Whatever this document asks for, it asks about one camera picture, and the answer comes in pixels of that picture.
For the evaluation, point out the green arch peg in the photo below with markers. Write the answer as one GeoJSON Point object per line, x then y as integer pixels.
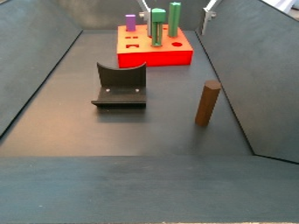
{"type": "Point", "coordinates": [158, 17]}

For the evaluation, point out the red peg board block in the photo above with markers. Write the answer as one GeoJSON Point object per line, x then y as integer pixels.
{"type": "Point", "coordinates": [135, 49]}

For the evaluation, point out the black curved holder stand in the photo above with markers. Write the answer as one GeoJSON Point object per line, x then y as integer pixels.
{"type": "Point", "coordinates": [122, 87]}

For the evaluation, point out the purple rectangular peg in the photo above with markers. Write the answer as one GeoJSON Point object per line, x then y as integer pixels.
{"type": "Point", "coordinates": [130, 22]}

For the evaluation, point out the brown hexagon peg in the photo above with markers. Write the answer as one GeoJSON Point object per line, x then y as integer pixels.
{"type": "Point", "coordinates": [210, 94]}

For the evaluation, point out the green star peg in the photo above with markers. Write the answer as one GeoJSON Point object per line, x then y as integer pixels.
{"type": "Point", "coordinates": [174, 18]}

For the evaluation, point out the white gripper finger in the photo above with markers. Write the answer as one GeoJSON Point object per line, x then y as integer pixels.
{"type": "Point", "coordinates": [146, 15]}
{"type": "Point", "coordinates": [209, 14]}

